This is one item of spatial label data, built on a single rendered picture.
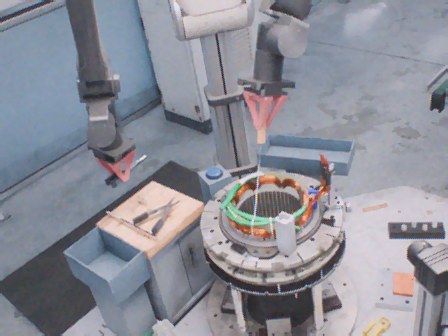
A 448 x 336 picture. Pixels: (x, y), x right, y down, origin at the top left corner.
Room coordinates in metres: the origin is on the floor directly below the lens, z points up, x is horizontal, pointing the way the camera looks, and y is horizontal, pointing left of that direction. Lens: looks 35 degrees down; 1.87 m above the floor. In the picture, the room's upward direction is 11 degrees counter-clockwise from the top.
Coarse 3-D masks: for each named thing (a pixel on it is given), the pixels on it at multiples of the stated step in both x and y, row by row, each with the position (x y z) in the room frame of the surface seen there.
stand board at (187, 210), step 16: (144, 192) 1.09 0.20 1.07; (160, 192) 1.08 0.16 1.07; (176, 192) 1.07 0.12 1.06; (128, 208) 1.04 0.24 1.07; (144, 208) 1.03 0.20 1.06; (176, 208) 1.00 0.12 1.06; (192, 208) 0.99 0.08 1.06; (96, 224) 1.00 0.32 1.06; (112, 224) 0.99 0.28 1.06; (144, 224) 0.97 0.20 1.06; (176, 224) 0.94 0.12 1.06; (128, 240) 0.92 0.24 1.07; (144, 240) 0.91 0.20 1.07; (160, 240) 0.90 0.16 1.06
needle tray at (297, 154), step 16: (272, 144) 1.26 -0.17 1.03; (288, 144) 1.24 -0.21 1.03; (304, 144) 1.22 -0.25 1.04; (320, 144) 1.20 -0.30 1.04; (336, 144) 1.17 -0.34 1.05; (352, 144) 1.14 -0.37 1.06; (272, 160) 1.15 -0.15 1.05; (288, 160) 1.13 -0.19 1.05; (304, 160) 1.11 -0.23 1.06; (336, 160) 1.13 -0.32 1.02; (320, 176) 1.11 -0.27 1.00
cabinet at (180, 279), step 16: (192, 224) 0.97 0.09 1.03; (176, 240) 0.94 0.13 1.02; (192, 240) 0.97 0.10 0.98; (160, 256) 0.90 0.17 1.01; (176, 256) 0.93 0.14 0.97; (192, 256) 0.95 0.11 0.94; (160, 272) 0.89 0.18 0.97; (176, 272) 0.92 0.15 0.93; (192, 272) 0.95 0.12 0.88; (208, 272) 0.99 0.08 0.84; (160, 288) 0.87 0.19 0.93; (176, 288) 0.91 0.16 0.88; (192, 288) 0.95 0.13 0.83; (208, 288) 0.97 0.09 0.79; (160, 304) 0.89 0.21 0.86; (176, 304) 0.90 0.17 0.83; (192, 304) 0.93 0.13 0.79; (160, 320) 0.90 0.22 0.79; (176, 320) 0.88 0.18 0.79
